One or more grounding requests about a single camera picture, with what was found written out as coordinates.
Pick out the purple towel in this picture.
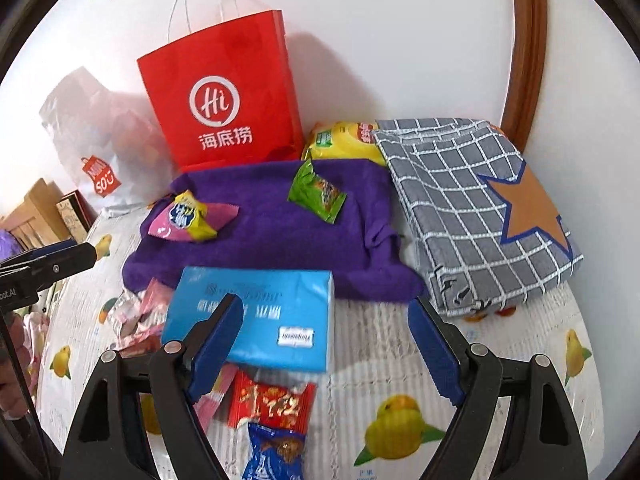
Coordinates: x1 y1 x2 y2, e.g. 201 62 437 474
122 157 426 303

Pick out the white plastic bag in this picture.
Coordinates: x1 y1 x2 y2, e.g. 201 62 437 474
39 65 176 216

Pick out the pink triangular snack packet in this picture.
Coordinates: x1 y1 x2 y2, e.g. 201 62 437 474
192 362 240 433

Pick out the blue snack packet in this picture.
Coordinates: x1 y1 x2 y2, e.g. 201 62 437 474
241 422 307 480

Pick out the wooden furniture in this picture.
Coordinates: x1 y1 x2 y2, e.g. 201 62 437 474
0 177 67 252

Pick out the patterned box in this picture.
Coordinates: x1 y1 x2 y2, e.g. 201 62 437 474
55 190 99 244

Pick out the red snack packet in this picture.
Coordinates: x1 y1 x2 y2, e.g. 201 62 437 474
227 369 318 433

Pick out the yellow snack bag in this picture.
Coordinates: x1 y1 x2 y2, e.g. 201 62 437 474
301 121 388 167

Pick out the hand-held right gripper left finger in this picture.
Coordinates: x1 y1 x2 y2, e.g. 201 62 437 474
60 292 246 480

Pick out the grey checked cloth with star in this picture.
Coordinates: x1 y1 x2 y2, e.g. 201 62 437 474
372 117 585 318

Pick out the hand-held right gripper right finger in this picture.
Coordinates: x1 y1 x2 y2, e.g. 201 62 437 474
406 296 586 480

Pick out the blue tissue pack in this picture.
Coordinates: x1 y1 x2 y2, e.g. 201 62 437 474
162 266 335 373

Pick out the red paper bag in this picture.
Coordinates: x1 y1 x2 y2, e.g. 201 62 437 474
136 0 303 168

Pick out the small pink snack packet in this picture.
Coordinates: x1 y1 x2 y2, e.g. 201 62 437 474
111 292 151 337

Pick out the pink and yellow snack packet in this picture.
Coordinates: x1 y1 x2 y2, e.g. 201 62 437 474
148 190 240 243

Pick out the brown wooden door frame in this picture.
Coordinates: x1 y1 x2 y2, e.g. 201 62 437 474
500 0 549 148

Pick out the green snack packet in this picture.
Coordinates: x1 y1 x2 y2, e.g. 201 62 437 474
287 159 347 224

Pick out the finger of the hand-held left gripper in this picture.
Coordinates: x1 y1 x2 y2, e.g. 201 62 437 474
0 241 97 282

